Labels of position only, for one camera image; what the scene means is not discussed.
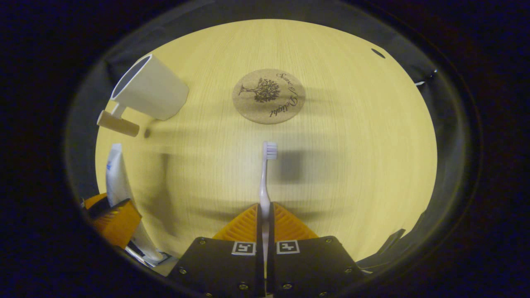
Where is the white cable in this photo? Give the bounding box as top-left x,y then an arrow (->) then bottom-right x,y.
416,70 -> 437,87

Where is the wooden desktop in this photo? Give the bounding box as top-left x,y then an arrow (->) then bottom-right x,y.
94,19 -> 438,278

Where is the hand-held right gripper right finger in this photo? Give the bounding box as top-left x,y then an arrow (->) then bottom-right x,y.
267,202 -> 365,296

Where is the round cork coaster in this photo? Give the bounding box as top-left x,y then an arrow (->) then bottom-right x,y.
232,68 -> 306,125

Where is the white toothbrush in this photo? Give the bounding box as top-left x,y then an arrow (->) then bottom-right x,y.
259,142 -> 278,274

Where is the white toothpaste tube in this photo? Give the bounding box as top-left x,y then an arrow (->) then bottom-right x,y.
106,143 -> 166,261

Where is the white cup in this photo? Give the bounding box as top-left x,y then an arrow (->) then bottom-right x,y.
96,54 -> 190,137

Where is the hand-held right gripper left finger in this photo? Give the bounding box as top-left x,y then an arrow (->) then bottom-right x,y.
168,203 -> 265,298

